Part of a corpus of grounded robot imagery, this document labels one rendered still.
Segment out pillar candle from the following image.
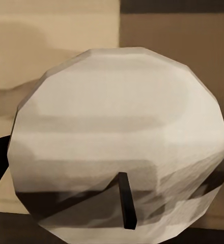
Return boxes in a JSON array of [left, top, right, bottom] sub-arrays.
[[7, 47, 224, 244]]

